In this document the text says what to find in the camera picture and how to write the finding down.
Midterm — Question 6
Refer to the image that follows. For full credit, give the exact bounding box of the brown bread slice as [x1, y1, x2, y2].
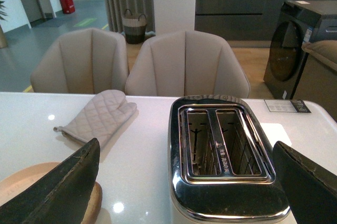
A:
[81, 182, 102, 224]

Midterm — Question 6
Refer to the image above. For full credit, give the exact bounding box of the red cabinet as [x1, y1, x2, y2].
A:
[60, 0, 75, 14]

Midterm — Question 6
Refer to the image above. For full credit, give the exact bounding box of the beige chair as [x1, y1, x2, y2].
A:
[125, 31, 250, 98]
[30, 28, 129, 94]

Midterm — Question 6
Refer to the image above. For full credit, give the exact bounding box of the white chrome toaster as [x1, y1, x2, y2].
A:
[167, 95, 290, 223]

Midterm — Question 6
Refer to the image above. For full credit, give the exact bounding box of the potted plant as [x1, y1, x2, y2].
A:
[0, 0, 8, 49]

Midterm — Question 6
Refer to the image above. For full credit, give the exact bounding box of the grey quilted oven mitt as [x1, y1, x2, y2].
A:
[54, 90, 137, 147]

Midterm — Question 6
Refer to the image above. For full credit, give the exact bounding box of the black label card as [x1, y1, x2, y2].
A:
[264, 100, 311, 113]

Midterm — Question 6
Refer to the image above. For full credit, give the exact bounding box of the beige round plate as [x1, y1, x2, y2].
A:
[0, 162, 59, 206]

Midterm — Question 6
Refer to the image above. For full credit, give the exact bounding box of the left beige chair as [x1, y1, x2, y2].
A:
[30, 28, 129, 94]

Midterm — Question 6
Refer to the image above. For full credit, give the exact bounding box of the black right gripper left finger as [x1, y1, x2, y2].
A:
[1, 138, 100, 223]

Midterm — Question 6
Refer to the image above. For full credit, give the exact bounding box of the right beige chair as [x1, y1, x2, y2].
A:
[125, 31, 250, 98]

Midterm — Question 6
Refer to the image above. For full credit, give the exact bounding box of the white refrigerator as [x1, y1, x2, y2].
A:
[153, 0, 196, 35]

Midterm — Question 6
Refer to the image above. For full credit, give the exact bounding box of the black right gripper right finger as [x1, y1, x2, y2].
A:
[273, 141, 336, 223]

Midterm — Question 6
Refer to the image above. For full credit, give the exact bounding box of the woven laundry basket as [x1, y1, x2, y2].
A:
[122, 8, 147, 44]

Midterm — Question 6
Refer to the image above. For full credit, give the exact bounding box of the dark kitchen cabinet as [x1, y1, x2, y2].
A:
[194, 0, 337, 42]

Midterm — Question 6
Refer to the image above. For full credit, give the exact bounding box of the dark washing machine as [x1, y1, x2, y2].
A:
[263, 0, 336, 99]

